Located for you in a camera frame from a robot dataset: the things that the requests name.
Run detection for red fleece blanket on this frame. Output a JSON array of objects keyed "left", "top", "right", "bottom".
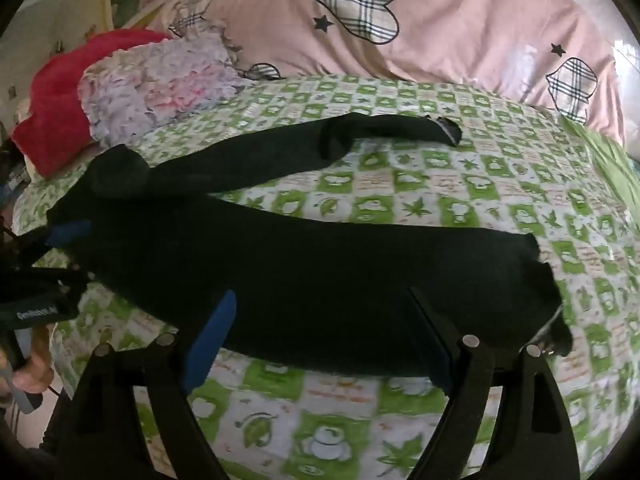
[{"left": 11, "top": 29, "right": 176, "bottom": 178}]

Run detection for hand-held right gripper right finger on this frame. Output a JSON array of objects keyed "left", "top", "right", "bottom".
[{"left": 409, "top": 286, "right": 582, "bottom": 480}]

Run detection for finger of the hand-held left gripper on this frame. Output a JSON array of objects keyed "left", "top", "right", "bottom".
[
  {"left": 0, "top": 265, "right": 97, "bottom": 293},
  {"left": 10, "top": 222, "right": 95, "bottom": 271}
]

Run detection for person's left hand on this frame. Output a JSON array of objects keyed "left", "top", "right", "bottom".
[{"left": 12, "top": 325, "right": 56, "bottom": 393}]

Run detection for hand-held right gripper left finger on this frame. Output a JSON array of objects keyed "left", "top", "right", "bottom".
[{"left": 40, "top": 289, "right": 238, "bottom": 480}]

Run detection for pink duvet with plaid hearts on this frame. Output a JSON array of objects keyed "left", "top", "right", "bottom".
[{"left": 120, "top": 0, "right": 628, "bottom": 146}]

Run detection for floral ruffled quilt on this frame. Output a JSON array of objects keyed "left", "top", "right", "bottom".
[{"left": 77, "top": 22, "right": 251, "bottom": 143}]

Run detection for black pants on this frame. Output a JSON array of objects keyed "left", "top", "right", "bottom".
[{"left": 47, "top": 112, "right": 573, "bottom": 378}]

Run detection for green checkered bed sheet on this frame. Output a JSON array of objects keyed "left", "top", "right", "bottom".
[{"left": 12, "top": 72, "right": 640, "bottom": 480}]

